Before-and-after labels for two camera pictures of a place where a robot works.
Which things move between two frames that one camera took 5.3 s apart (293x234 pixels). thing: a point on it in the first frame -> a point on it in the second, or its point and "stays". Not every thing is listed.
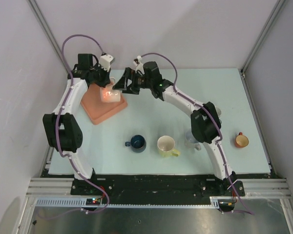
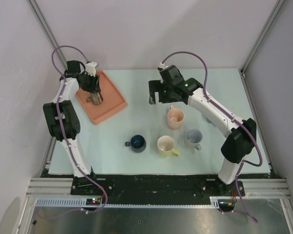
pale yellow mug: (166, 145) stays
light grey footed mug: (190, 142) stays
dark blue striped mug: (137, 143) stays
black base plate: (154, 186) stays
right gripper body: (140, 82) -> (165, 94)
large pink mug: (109, 95) -> (176, 117)
